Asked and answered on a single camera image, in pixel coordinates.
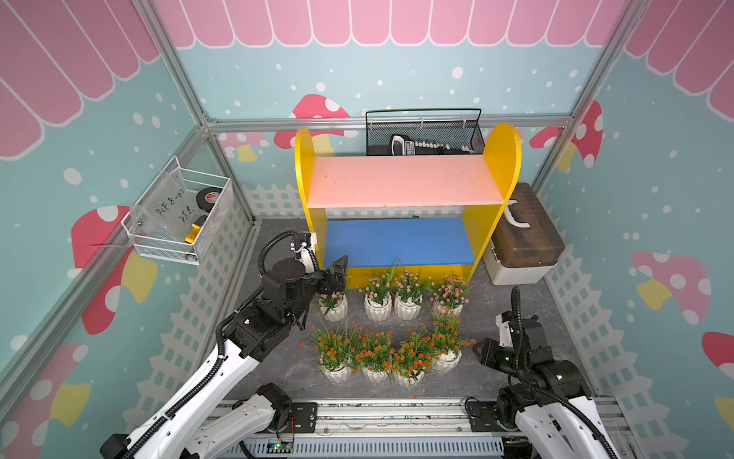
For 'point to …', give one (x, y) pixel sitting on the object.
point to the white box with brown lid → (527, 244)
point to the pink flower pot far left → (334, 306)
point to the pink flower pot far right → (448, 295)
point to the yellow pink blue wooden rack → (426, 216)
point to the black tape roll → (206, 197)
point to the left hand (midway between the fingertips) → (330, 262)
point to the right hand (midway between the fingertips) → (478, 348)
